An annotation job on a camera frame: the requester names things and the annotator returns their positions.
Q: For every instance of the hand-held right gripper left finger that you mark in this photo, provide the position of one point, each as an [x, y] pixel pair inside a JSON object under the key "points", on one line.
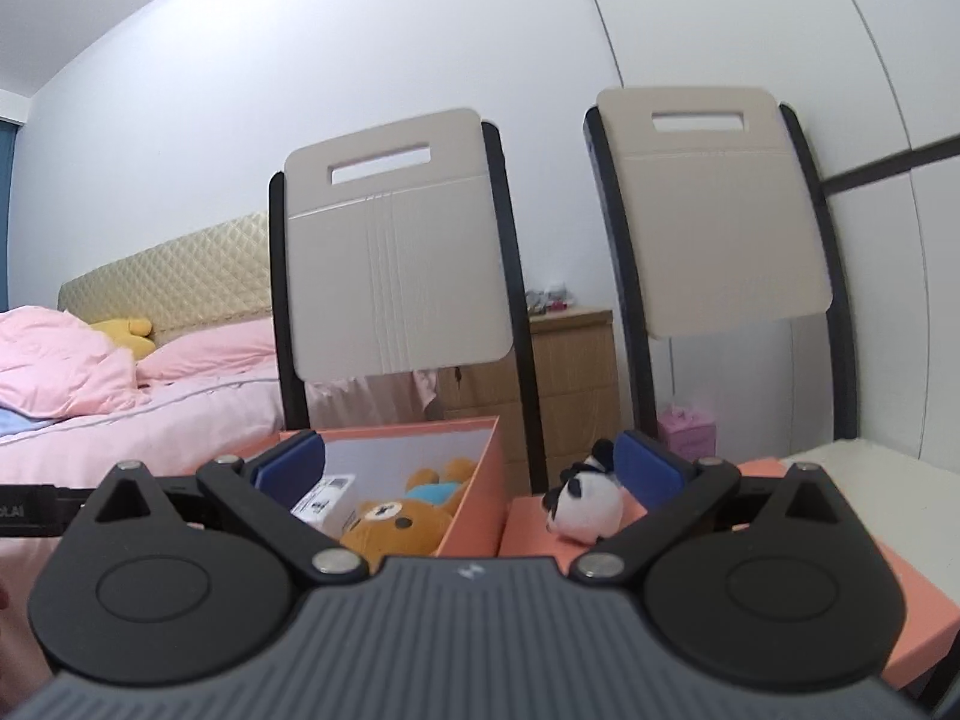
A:
{"points": [[291, 463]]}

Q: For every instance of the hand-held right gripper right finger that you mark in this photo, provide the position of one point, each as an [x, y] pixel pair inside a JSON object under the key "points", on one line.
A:
{"points": [[646, 466]]}

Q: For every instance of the panda plush toy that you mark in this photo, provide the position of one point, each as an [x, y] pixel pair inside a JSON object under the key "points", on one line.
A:
{"points": [[581, 510]]}

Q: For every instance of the orange cardboard box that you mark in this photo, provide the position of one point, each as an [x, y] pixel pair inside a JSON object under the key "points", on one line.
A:
{"points": [[480, 499]]}

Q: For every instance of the white desktop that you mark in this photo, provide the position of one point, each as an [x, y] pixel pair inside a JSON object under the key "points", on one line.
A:
{"points": [[885, 480]]}

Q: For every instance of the small white printed box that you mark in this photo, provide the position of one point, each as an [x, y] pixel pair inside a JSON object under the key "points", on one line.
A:
{"points": [[324, 499]]}

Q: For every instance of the pink gift box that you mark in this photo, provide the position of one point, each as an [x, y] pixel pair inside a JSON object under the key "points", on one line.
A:
{"points": [[686, 431]]}

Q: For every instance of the light blue cloth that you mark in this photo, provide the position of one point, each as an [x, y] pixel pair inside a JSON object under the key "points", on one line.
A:
{"points": [[19, 424]]}

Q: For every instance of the wooden nightstand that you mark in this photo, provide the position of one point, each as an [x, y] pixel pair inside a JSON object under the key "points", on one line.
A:
{"points": [[574, 382]]}

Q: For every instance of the pink bed sheet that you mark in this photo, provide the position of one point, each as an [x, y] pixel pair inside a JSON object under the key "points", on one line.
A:
{"points": [[187, 420]]}

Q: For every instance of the brown teddy bear plush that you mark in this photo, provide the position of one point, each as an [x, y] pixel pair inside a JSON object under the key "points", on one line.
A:
{"points": [[401, 529]]}

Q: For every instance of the pink pillow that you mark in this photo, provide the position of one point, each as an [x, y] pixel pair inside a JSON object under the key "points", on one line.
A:
{"points": [[214, 352]]}

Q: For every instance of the orange box lid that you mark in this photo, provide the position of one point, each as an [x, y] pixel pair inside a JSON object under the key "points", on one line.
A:
{"points": [[529, 532]]}

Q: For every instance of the pink duvet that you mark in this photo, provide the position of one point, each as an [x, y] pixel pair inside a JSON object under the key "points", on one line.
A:
{"points": [[60, 364]]}

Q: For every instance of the small clutter on nightstand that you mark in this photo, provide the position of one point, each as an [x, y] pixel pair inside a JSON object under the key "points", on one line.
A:
{"points": [[550, 300]]}

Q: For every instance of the yellow plush toy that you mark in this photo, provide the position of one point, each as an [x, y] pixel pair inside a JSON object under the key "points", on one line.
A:
{"points": [[127, 335]]}

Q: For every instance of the beige quilted headboard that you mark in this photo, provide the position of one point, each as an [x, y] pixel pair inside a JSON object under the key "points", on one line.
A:
{"points": [[180, 270]]}

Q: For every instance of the blue curtain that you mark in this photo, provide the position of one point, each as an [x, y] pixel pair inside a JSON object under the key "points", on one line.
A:
{"points": [[6, 217]]}

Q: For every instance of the white wardrobe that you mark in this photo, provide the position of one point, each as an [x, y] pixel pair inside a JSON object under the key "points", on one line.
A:
{"points": [[750, 15]]}

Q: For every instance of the beige chair with black frame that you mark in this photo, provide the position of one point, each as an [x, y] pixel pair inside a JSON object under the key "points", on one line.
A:
{"points": [[720, 225], [397, 270]]}

